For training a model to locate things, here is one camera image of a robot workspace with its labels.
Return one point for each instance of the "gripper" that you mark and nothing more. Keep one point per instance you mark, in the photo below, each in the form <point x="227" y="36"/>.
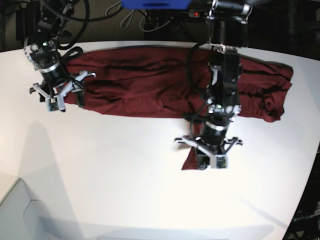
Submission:
<point x="212" y="127"/>
<point x="45" y="58"/>

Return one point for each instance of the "blue box at top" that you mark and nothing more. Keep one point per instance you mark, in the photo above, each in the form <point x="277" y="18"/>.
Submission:
<point x="156" y="4"/>

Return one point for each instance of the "black power strip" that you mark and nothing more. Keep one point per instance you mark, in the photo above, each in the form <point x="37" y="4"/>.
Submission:
<point x="197" y="14"/>

